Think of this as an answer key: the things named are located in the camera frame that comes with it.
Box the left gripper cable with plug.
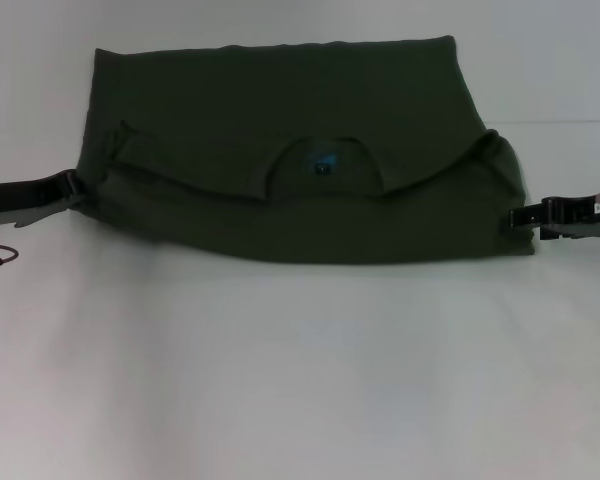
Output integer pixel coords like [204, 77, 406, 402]
[0, 242, 20, 274]

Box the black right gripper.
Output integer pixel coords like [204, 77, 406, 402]
[508, 196, 600, 242]

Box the dark green FREE! t-shirt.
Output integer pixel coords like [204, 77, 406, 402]
[72, 34, 537, 265]

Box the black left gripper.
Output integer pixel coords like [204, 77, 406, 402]
[0, 168, 90, 217]

